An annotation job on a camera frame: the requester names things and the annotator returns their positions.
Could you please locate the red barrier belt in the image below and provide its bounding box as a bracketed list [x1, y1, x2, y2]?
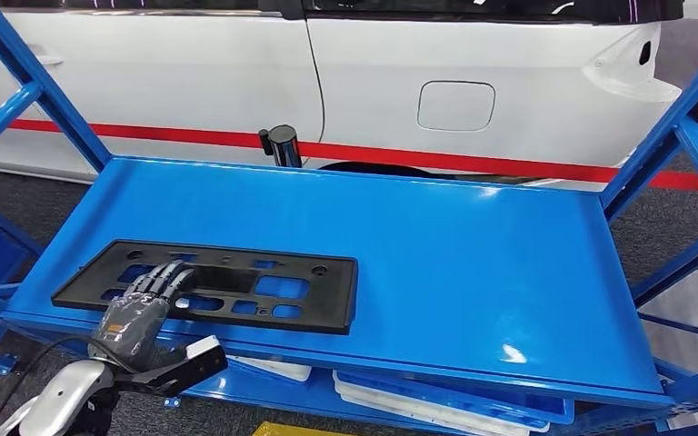
[0, 115, 698, 193]

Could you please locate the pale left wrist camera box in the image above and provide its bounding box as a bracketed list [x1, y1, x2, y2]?
[125, 334, 230, 399]

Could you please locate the large black plastic plate bracket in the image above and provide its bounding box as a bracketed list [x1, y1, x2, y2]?
[51, 239, 360, 336]

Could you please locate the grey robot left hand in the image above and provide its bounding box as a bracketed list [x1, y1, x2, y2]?
[86, 259, 196, 372]

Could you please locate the black stanchion post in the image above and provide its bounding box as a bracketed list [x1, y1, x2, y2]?
[257, 124, 304, 170]

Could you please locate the white car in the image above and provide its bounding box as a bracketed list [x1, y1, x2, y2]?
[0, 0, 685, 193]

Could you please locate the blue plastic bin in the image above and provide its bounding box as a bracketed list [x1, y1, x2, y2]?
[332, 368, 576, 427]

